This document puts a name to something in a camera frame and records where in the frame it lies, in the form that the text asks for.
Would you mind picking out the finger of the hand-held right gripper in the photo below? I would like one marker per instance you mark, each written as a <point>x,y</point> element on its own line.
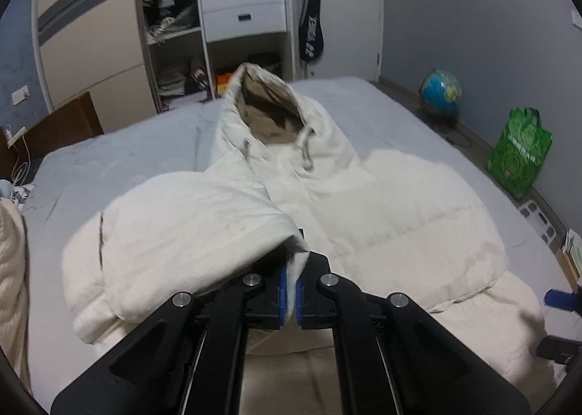
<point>557,349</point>
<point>561,299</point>

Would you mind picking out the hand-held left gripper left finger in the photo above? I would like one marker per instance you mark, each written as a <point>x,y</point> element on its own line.
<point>282,301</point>

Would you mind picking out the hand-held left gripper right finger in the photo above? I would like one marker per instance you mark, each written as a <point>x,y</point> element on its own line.
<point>299,301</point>

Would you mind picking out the white hooded puffer jacket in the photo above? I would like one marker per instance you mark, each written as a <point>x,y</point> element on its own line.
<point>400,215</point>

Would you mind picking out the stack of folded clothes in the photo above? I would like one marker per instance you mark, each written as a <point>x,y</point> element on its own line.
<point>172,82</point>

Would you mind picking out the green shopping bag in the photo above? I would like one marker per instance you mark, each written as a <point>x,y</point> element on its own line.
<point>518,156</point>

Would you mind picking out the orange folded cloth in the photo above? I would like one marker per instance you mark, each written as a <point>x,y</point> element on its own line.
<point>224,83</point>

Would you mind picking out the blue globe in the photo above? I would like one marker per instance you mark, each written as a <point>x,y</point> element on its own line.
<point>439,90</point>

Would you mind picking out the cream knitted blanket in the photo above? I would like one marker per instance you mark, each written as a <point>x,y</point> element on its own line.
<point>11,283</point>

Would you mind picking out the black racket bag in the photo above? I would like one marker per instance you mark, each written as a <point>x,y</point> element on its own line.
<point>311,28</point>

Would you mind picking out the brown wooden headboard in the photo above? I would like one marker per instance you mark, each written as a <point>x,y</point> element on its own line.
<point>59,124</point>

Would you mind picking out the white door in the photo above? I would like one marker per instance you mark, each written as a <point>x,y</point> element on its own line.
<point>345,10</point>

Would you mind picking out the white wardrobe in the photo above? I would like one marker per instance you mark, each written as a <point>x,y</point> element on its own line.
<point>91,56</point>

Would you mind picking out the white wall switch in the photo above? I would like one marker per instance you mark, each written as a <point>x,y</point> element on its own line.
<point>576,18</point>

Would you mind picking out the white wall socket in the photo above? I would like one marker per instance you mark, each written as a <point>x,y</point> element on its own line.
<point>20,96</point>

